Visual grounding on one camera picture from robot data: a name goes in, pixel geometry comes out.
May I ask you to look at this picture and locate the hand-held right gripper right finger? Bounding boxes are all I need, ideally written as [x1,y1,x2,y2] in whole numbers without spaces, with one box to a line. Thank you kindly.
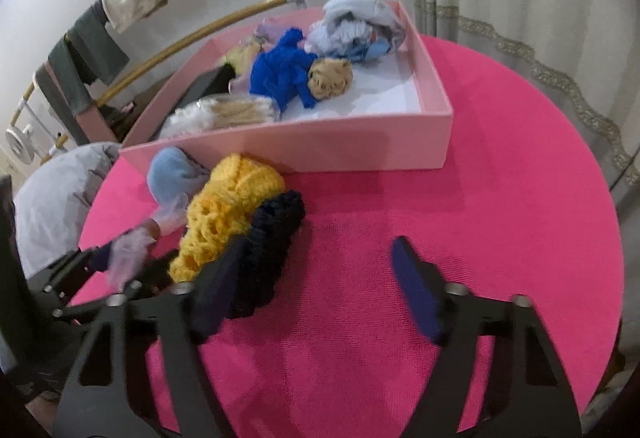
[390,236,583,438]

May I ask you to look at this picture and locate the light blue printed cloth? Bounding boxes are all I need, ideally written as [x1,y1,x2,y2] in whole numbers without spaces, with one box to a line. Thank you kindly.
[304,0,407,65]

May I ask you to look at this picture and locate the black pouch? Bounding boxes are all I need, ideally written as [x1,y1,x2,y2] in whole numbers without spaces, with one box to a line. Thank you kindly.
[184,65,237,110]

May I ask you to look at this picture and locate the pink hanging cloth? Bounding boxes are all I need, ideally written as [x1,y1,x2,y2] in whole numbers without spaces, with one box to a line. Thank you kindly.
[33,60,109,147]

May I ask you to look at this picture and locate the pink tablecloth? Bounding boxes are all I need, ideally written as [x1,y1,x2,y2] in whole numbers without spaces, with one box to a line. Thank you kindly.
[69,35,627,438]

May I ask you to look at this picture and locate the light blue sheer hair tie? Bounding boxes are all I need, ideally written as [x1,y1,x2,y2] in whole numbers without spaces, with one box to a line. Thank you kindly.
[106,146,212,291]

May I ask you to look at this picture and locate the dark grey hanging cloth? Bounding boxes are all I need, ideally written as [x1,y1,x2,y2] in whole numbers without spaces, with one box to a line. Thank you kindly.
[65,0,132,85]

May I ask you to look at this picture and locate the small white fan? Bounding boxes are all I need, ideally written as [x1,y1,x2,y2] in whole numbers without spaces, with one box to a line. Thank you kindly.
[5,123,37,164]

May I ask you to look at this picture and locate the beige crochet scrunchie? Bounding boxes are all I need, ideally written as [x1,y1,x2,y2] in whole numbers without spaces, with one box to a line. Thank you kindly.
[305,57,354,102]

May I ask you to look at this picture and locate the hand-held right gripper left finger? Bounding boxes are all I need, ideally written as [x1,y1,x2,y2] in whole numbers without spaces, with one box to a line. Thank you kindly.
[52,235,251,438]

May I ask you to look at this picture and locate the grey quilt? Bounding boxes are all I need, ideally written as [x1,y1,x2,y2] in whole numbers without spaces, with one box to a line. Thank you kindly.
[13,142,122,280]

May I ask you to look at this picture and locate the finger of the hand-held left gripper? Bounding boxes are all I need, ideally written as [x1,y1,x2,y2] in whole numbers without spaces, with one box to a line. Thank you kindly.
[29,245,113,322]
[136,257,175,293]

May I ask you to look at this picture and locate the blue knit scrunchie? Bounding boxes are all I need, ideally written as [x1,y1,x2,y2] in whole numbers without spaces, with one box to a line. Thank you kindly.
[248,28,322,110]

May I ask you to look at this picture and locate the grey-green hanging cloth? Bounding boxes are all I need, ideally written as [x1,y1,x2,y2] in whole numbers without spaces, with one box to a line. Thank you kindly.
[47,35,97,117]

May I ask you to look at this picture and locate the pink cardboard box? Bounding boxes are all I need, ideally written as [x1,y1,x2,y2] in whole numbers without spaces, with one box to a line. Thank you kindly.
[119,0,455,174]

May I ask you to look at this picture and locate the clear packet of beige ties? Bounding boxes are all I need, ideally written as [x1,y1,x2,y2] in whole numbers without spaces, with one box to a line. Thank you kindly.
[158,96,282,139]

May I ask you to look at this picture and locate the yellow crochet scrunchie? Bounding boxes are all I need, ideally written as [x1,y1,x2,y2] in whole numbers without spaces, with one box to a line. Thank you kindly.
[168,153,287,285]

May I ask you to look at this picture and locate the dark wooden bench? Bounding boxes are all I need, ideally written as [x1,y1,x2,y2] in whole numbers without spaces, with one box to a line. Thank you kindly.
[102,77,172,140]

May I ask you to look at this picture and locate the black crochet scrunchie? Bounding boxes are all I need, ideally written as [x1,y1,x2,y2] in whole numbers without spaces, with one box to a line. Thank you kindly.
[226,190,307,320]

